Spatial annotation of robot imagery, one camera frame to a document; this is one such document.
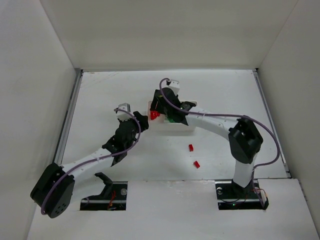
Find red curved lego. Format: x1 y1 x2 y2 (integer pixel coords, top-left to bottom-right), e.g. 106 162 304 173
150 111 161 121

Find long green lego plate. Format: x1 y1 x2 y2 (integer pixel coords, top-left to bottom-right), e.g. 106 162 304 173
167 117 176 123

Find small red lego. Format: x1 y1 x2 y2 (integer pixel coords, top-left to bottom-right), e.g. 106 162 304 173
188 144 194 152
193 161 200 169

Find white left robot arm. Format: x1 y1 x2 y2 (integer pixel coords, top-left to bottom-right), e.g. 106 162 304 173
30 110 149 219

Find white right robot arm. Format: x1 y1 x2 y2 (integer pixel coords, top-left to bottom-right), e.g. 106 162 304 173
150 87 263 189

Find white divided plastic container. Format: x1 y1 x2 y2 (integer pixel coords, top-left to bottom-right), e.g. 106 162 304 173
147 100 196 132

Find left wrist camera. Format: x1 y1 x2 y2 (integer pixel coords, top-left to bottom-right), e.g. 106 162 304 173
115 103 131 122

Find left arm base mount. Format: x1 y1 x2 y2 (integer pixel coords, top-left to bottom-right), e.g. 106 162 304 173
79 172 128 211

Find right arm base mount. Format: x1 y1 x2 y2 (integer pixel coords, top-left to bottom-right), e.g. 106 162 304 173
215 180 269 210

